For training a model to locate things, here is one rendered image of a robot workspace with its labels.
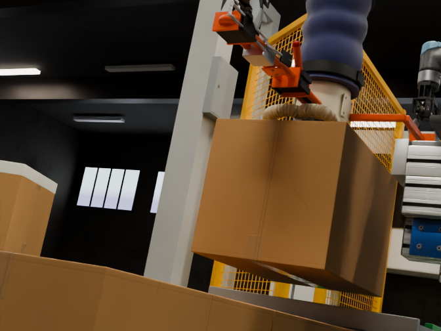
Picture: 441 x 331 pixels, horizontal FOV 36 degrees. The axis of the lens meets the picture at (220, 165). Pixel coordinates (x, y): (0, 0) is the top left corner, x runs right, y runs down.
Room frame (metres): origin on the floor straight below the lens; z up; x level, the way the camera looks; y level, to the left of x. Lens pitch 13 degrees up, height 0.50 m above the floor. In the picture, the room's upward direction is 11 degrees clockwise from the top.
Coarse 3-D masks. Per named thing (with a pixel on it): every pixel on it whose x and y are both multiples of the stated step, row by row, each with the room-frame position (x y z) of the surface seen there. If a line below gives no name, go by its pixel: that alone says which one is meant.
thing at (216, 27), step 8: (216, 16) 1.54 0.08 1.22; (240, 16) 1.51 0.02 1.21; (216, 24) 1.54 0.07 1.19; (224, 24) 1.53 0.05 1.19; (232, 24) 1.52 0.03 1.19; (224, 32) 1.54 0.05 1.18; (232, 32) 1.53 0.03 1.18; (240, 32) 1.53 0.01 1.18; (224, 40) 1.59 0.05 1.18; (232, 40) 1.58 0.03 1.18; (240, 40) 1.57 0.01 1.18; (248, 40) 1.56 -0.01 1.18
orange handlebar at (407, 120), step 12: (276, 60) 1.70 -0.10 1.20; (276, 72) 1.76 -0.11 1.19; (288, 72) 1.77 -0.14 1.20; (312, 96) 1.93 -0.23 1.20; (360, 120) 2.04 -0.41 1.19; (372, 120) 2.02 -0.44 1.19; (384, 120) 2.00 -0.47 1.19; (396, 120) 1.98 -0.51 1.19; (408, 120) 1.97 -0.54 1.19; (420, 132) 2.09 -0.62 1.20
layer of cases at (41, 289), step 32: (0, 256) 1.06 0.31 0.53; (32, 256) 1.03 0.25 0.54; (0, 288) 1.05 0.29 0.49; (32, 288) 1.02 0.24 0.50; (64, 288) 0.99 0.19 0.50; (96, 288) 0.96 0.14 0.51; (128, 288) 1.01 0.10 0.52; (160, 288) 1.08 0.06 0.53; (0, 320) 1.05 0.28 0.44; (32, 320) 1.01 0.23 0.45; (64, 320) 0.99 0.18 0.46; (96, 320) 0.96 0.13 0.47; (128, 320) 1.02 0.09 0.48; (160, 320) 1.10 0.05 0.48; (192, 320) 1.18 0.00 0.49; (224, 320) 1.28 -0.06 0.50; (256, 320) 1.40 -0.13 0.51; (288, 320) 1.54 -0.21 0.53
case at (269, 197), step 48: (240, 144) 1.87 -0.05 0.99; (288, 144) 1.80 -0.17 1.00; (336, 144) 1.73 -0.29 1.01; (240, 192) 1.86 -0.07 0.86; (288, 192) 1.79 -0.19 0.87; (336, 192) 1.73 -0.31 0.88; (384, 192) 2.12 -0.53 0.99; (240, 240) 1.85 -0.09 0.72; (288, 240) 1.78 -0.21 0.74; (336, 240) 1.77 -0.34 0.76; (384, 240) 2.19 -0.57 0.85; (336, 288) 2.23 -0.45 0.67
